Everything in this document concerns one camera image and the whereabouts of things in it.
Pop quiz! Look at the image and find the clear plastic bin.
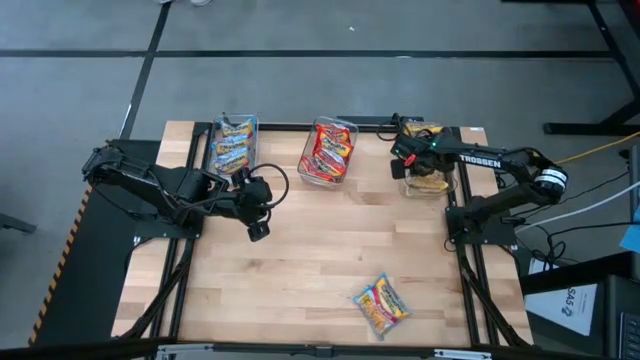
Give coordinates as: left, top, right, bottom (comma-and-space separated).
296, 115, 360, 190
398, 118, 459, 200

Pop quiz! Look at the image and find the blue ramen pack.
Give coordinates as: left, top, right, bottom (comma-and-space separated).
352, 271, 413, 342

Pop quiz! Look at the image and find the clear bin with white label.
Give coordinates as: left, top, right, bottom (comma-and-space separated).
206, 112, 260, 187

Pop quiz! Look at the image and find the black platform with hazard stripe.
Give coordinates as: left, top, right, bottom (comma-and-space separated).
28, 138, 162, 347

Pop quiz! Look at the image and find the white paper sign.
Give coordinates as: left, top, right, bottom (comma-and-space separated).
523, 257, 600, 338

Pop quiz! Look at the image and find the blue sheet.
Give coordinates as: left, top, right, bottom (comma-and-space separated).
618, 203, 640, 254

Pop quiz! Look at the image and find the black desk foot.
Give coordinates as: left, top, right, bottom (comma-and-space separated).
0, 211, 38, 235

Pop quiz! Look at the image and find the black computer case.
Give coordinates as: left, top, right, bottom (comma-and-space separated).
519, 249, 640, 360

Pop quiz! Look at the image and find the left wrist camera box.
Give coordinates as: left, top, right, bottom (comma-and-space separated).
247, 220, 272, 243

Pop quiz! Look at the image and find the black left wrist-camera cable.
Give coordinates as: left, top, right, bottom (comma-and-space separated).
247, 162, 291, 209

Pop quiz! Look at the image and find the black wrist-camera cable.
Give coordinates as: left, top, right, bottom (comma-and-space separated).
374, 116, 404, 143
247, 162, 291, 209

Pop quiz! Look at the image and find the black right wrist-camera cable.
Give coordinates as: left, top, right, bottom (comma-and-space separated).
374, 116, 404, 143

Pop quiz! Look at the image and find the black aluminium table frame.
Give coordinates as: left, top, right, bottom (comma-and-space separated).
119, 113, 534, 351

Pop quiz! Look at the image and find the black floor cable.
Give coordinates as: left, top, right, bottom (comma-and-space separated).
529, 219, 640, 274

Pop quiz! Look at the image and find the black desk frame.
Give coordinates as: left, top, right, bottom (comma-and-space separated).
501, 0, 640, 137

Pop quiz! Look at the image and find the silver metal bracket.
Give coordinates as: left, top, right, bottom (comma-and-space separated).
153, 342, 214, 360
432, 348, 494, 360

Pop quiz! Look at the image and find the white cable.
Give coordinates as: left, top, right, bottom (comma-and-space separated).
514, 180, 640, 234

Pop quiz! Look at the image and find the yellow power cord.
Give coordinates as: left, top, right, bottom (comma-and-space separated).
554, 130, 640, 167

